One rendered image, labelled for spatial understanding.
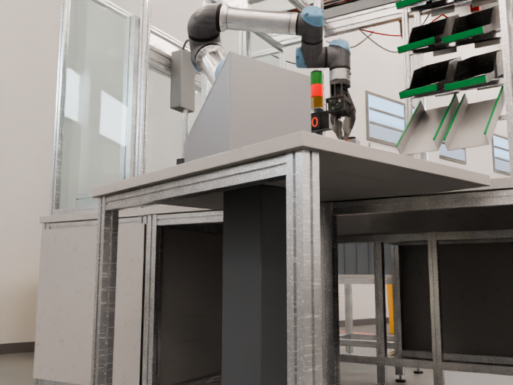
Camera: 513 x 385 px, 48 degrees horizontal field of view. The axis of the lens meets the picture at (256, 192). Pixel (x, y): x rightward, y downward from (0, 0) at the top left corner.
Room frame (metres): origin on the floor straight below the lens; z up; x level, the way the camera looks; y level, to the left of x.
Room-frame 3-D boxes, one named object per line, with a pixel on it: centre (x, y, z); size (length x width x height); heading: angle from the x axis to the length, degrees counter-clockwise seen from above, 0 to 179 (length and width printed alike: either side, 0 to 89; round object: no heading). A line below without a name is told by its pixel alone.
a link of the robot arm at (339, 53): (1.93, -0.29, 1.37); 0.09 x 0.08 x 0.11; 87
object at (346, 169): (1.59, -0.06, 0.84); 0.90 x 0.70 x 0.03; 41
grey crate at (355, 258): (4.09, -0.87, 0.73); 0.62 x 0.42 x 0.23; 59
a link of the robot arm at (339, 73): (1.93, -0.30, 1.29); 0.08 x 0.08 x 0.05
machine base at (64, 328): (2.95, 0.34, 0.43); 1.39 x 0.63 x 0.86; 149
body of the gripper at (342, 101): (1.92, -0.29, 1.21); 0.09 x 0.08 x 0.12; 149
